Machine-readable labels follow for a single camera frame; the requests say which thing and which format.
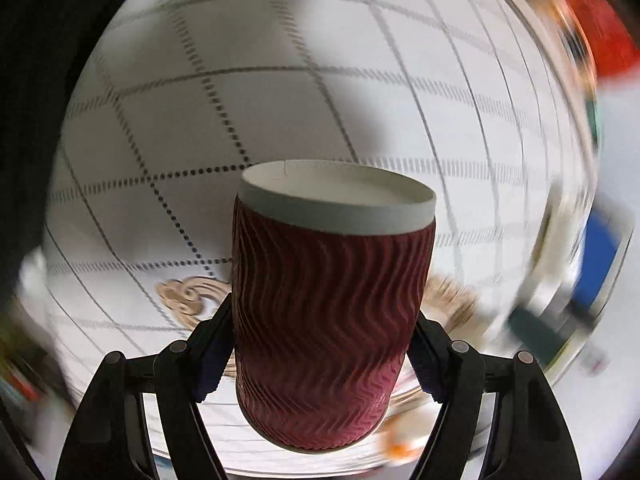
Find blue white box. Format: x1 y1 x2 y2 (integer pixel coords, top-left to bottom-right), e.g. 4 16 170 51
570 200 634 325

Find orange plastic bag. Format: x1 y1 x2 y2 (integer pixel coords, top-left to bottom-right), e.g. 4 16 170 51
565 0 639 79

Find red ripple paper cup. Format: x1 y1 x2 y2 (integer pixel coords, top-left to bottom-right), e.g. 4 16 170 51
231 159 436 453

